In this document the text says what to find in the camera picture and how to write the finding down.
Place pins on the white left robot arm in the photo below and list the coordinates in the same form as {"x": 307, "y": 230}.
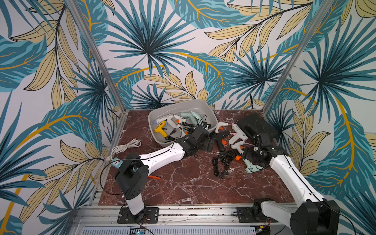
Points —
{"x": 133, "y": 171}

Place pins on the grey plastic storage box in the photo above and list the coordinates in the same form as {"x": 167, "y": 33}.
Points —
{"x": 198, "y": 106}

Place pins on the large white pink-trigger glue gun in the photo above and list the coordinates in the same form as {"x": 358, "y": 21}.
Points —
{"x": 239, "y": 134}

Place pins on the mint green glue gun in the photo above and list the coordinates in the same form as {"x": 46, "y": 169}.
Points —
{"x": 189, "y": 117}

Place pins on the yellow glue gun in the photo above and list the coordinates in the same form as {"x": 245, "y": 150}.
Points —
{"x": 160, "y": 129}

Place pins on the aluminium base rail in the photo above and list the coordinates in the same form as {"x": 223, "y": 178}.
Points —
{"x": 209, "y": 219}

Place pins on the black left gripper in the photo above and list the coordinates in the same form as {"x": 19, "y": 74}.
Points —
{"x": 206, "y": 147}

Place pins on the light blue glue gun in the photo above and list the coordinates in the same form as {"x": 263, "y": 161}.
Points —
{"x": 251, "y": 168}
{"x": 197, "y": 118}

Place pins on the orange handled pliers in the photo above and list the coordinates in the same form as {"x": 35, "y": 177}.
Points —
{"x": 154, "y": 177}

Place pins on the small white orange-trigger glue gun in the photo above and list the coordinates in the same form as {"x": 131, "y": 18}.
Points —
{"x": 220, "y": 126}

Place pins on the white switch glue gun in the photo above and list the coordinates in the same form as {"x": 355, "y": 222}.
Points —
{"x": 179, "y": 120}

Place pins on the black plastic tool case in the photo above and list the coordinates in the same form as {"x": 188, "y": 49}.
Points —
{"x": 255, "y": 124}

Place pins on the white blue-trigger glue gun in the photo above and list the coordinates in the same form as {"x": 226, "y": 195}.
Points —
{"x": 168, "y": 119}

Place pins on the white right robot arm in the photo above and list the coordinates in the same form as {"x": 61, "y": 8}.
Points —
{"x": 315, "y": 215}

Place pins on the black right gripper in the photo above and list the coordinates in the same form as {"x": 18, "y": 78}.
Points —
{"x": 253, "y": 155}

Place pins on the light blue power strip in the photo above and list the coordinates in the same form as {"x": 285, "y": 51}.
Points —
{"x": 116, "y": 162}

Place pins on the black orange-trigger glue gun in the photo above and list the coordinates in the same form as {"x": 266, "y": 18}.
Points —
{"x": 218, "y": 138}

